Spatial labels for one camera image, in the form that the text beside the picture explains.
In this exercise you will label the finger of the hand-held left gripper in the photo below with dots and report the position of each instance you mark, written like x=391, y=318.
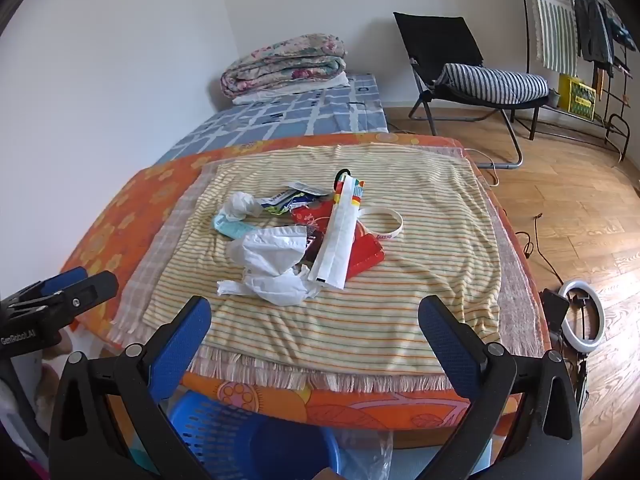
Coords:
x=95, y=286
x=65, y=280

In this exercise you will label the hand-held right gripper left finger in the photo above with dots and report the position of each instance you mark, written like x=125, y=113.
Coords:
x=187, y=331

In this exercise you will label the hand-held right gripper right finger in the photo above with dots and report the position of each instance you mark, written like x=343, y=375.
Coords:
x=445, y=336

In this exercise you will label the light blue packet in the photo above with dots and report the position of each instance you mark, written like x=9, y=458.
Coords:
x=230, y=228

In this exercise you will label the white plastic bag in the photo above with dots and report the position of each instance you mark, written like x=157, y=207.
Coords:
x=270, y=255

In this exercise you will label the white wristband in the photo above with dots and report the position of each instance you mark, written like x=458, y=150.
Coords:
x=387, y=234

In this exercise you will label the white tissue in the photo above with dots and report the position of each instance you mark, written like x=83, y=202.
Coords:
x=240, y=205

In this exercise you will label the long white paper bag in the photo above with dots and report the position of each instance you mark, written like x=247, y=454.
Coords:
x=337, y=245

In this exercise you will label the brown chocolate bar wrapper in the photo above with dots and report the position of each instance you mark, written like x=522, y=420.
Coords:
x=311, y=245

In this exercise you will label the blue plastic basket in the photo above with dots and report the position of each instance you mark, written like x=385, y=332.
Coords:
x=280, y=450

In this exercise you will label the black light stand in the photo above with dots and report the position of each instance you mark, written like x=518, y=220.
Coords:
x=552, y=307

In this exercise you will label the red paper box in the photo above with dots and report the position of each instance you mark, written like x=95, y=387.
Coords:
x=365, y=255

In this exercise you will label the clear plastic bag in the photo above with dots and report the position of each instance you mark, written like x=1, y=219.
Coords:
x=370, y=455

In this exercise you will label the green and blue snack wrapper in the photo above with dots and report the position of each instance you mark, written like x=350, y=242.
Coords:
x=290, y=201

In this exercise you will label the white label paper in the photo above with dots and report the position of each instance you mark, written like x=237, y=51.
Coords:
x=305, y=186

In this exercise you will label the blue plaid bed sheet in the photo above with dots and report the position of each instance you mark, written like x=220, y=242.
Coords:
x=280, y=116

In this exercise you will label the striped cushion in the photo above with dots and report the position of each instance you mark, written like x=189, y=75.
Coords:
x=495, y=82

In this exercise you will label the folded white sheet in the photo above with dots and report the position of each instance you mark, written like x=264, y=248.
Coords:
x=300, y=88

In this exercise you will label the yellow crate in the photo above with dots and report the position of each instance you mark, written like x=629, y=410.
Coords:
x=577, y=97

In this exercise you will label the folded floral quilt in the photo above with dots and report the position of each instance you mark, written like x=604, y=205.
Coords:
x=285, y=60

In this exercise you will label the black metal clothes rack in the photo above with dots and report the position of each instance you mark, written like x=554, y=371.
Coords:
x=527, y=55

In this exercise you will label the black folding chair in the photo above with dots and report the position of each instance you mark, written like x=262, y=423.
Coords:
x=435, y=40

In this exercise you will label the dark hanging jacket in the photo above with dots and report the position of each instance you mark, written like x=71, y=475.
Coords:
x=590, y=25

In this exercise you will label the blue denim garment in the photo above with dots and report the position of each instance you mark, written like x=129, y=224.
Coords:
x=622, y=30

